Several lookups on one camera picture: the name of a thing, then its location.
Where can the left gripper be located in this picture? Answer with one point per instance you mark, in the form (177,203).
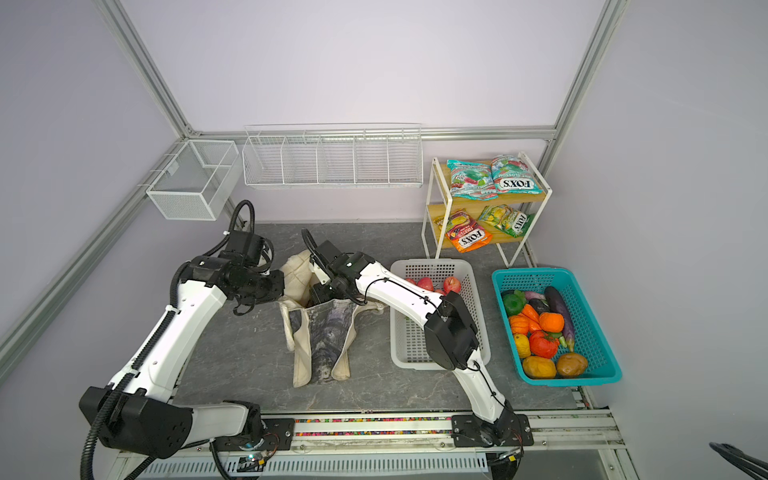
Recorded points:
(277,290)

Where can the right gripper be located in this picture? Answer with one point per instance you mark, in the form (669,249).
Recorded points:
(319,295)

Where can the cream canvas grocery bag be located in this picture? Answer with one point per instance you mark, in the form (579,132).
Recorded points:
(319,335)

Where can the red tomato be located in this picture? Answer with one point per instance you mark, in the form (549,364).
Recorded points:
(543,345)

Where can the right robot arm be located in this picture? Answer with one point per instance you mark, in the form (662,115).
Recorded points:
(449,331)

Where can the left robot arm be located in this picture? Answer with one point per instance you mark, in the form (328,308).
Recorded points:
(134,412)

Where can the orange Fox's candy bag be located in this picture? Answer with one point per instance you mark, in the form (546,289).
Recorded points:
(462,232)

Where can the pink green candy bag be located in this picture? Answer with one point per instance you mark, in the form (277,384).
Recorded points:
(471,180)

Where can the green Fox's candy bag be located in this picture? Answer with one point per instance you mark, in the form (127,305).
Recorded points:
(507,220)

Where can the teal Fox's candy bag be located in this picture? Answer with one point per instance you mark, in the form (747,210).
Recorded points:
(511,175)

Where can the red apple back middle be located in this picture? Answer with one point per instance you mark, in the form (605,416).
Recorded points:
(426,283)

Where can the red apple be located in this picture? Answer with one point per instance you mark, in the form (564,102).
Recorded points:
(452,284)
(426,283)

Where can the red apple back right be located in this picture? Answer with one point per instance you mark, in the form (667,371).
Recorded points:
(452,284)

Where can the green bell pepper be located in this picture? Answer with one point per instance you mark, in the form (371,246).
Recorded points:
(514,302)

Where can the yellow lemon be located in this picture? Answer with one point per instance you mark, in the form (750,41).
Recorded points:
(522,345)

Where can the orange carrot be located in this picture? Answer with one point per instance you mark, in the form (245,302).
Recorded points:
(532,315)

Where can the yellow orange squash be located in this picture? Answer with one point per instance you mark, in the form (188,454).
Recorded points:
(535,367)

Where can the purple eggplant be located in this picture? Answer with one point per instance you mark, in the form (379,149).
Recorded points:
(558,305)

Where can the brown potato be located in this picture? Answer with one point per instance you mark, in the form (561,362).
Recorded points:
(571,365)

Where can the teal plastic vegetable basket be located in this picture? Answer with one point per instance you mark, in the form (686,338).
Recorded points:
(589,338)

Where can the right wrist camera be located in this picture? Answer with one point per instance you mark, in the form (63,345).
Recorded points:
(319,271)

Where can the small white mesh wall basket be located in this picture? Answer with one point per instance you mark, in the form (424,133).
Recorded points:
(197,180)

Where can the long white wire wall basket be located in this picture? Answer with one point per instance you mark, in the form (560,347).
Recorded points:
(333,155)

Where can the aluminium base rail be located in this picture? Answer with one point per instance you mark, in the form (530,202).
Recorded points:
(388,444)

